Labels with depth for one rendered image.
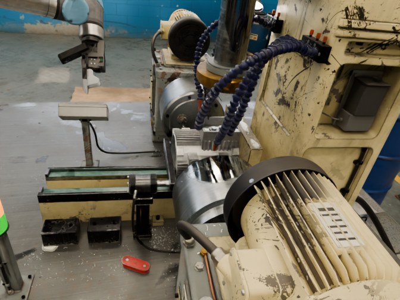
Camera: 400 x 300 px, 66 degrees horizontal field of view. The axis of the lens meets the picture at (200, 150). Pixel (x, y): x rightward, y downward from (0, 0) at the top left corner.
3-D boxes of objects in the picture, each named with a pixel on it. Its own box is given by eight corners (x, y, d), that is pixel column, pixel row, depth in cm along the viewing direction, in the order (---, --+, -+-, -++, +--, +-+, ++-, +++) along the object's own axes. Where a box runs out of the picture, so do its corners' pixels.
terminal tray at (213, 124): (229, 134, 110) (232, 116, 106) (237, 151, 101) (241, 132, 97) (196, 134, 107) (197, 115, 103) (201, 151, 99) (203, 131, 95)
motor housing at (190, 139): (220, 162, 121) (228, 119, 111) (233, 195, 106) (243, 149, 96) (169, 163, 117) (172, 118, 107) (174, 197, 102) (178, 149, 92)
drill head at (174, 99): (206, 113, 157) (212, 65, 144) (222, 154, 127) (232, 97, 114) (156, 112, 152) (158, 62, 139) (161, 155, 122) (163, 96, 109)
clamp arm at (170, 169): (178, 191, 93) (170, 144, 113) (178, 183, 91) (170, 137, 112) (166, 191, 92) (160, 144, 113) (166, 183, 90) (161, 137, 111)
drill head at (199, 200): (241, 200, 105) (256, 137, 91) (290, 322, 72) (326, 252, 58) (166, 203, 100) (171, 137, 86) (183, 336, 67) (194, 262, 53)
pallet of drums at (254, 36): (274, 50, 638) (283, 12, 597) (289, 63, 572) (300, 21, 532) (217, 47, 614) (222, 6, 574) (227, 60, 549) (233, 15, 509)
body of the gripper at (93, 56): (103, 67, 117) (103, 37, 118) (79, 66, 115) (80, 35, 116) (105, 74, 124) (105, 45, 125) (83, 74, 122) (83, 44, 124)
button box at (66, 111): (108, 121, 122) (108, 108, 123) (107, 116, 115) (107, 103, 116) (62, 120, 119) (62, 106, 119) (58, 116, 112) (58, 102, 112)
